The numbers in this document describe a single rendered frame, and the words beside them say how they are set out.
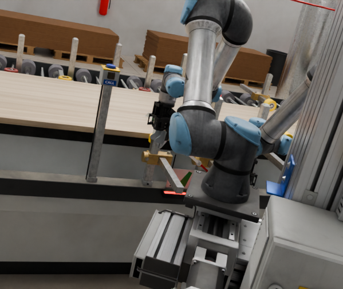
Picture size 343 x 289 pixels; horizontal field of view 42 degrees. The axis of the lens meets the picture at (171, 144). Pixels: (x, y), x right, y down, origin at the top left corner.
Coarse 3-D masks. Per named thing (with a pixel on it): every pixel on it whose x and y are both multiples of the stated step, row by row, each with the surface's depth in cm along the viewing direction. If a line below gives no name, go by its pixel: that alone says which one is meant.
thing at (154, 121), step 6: (156, 102) 184; (156, 108) 184; (162, 108) 184; (168, 108) 186; (150, 114) 187; (156, 114) 185; (162, 114) 185; (168, 114) 187; (156, 120) 184; (162, 120) 184; (168, 120) 186; (156, 126) 185; (162, 126) 186; (168, 126) 187
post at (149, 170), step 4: (152, 140) 200; (152, 144) 200; (156, 144) 200; (152, 148) 201; (156, 148) 201; (152, 152) 201; (156, 152) 202; (148, 164) 203; (148, 168) 204; (152, 168) 205; (144, 172) 207; (148, 172) 205; (152, 172) 205; (144, 176) 207; (148, 176) 206; (152, 176) 206; (144, 180) 206; (148, 180) 206
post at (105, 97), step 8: (104, 88) 184; (104, 96) 185; (104, 104) 186; (104, 112) 188; (96, 120) 190; (104, 120) 189; (96, 128) 190; (104, 128) 190; (96, 136) 191; (96, 144) 192; (96, 152) 194; (96, 160) 195; (88, 168) 197; (96, 168) 197; (88, 176) 198; (96, 176) 198
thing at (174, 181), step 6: (162, 162) 198; (162, 168) 197; (168, 168) 193; (168, 174) 188; (174, 174) 188; (168, 180) 187; (174, 180) 183; (174, 186) 180; (180, 186) 178; (180, 192) 179
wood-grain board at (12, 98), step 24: (0, 72) 257; (0, 96) 218; (24, 96) 226; (48, 96) 235; (72, 96) 244; (96, 96) 254; (120, 96) 266; (144, 96) 278; (0, 120) 193; (24, 120) 196; (48, 120) 201; (72, 120) 208; (120, 120) 224; (144, 120) 232
